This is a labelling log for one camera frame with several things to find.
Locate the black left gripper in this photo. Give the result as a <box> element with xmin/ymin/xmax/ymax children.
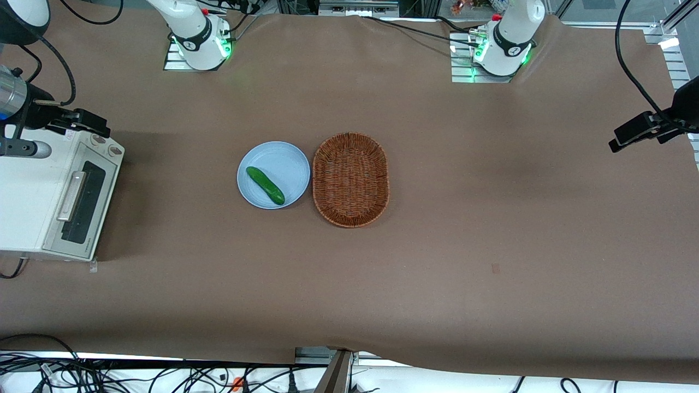
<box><xmin>608</xmin><ymin>76</ymin><xmax>699</xmax><ymax>154</ymax></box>

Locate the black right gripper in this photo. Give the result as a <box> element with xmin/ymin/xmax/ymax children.
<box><xmin>22</xmin><ymin>83</ymin><xmax>112</xmax><ymax>139</ymax></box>

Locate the oven door with handle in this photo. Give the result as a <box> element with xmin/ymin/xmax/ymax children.
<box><xmin>43</xmin><ymin>154</ymin><xmax>120</xmax><ymax>261</ymax></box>

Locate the white toaster oven body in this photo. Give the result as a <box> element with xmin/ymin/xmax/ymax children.
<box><xmin>0</xmin><ymin>127</ymin><xmax>125</xmax><ymax>263</ymax></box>

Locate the brown table cloth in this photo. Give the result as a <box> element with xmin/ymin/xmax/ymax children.
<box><xmin>0</xmin><ymin>0</ymin><xmax>699</xmax><ymax>383</ymax></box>

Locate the green cucumber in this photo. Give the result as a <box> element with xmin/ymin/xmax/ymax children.
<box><xmin>246</xmin><ymin>166</ymin><xmax>286</xmax><ymax>206</ymax></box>

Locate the light blue plate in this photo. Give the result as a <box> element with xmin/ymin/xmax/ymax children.
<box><xmin>236</xmin><ymin>141</ymin><xmax>311</xmax><ymax>210</ymax></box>

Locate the brown wicker basket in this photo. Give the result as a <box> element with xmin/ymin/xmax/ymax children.
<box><xmin>312</xmin><ymin>132</ymin><xmax>390</xmax><ymax>229</ymax></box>

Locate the grey metal bar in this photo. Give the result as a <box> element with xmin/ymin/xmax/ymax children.
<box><xmin>319</xmin><ymin>0</ymin><xmax>399</xmax><ymax>17</ymax></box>

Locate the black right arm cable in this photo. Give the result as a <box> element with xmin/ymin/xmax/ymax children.
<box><xmin>16</xmin><ymin>0</ymin><xmax>123</xmax><ymax>107</ymax></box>

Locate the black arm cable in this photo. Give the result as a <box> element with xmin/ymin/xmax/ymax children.
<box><xmin>615</xmin><ymin>0</ymin><xmax>675</xmax><ymax>119</ymax></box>
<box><xmin>16</xmin><ymin>0</ymin><xmax>123</xmax><ymax>107</ymax></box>

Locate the aluminium frame rail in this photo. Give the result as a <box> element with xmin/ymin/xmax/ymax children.
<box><xmin>644</xmin><ymin>0</ymin><xmax>699</xmax><ymax>164</ymax></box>

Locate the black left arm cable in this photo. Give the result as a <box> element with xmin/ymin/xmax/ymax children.
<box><xmin>615</xmin><ymin>0</ymin><xmax>675</xmax><ymax>119</ymax></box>

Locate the black oven power cable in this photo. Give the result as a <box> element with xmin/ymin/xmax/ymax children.
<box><xmin>0</xmin><ymin>257</ymin><xmax>27</xmax><ymax>279</ymax></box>

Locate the black floor cable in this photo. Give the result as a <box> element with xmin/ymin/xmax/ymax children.
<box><xmin>0</xmin><ymin>333</ymin><xmax>80</xmax><ymax>361</ymax></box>

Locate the black cable across cloth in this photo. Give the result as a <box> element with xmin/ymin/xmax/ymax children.
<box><xmin>360</xmin><ymin>15</ymin><xmax>482</xmax><ymax>47</ymax></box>

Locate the aluminium table bracket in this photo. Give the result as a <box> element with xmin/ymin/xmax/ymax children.
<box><xmin>295</xmin><ymin>347</ymin><xmax>394</xmax><ymax>365</ymax></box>

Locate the dark metal post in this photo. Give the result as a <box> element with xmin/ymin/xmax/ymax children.
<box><xmin>314</xmin><ymin>349</ymin><xmax>354</xmax><ymax>393</ymax></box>

